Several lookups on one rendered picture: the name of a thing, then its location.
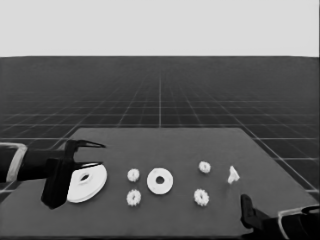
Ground large thick white disc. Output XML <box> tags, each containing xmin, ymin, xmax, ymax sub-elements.
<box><xmin>67</xmin><ymin>163</ymin><xmax>108</xmax><ymax>204</ymax></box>

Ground small white T-shaped piece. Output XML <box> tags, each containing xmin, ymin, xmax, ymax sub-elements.
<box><xmin>227</xmin><ymin>165</ymin><xmax>241</xmax><ymax>185</ymax></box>

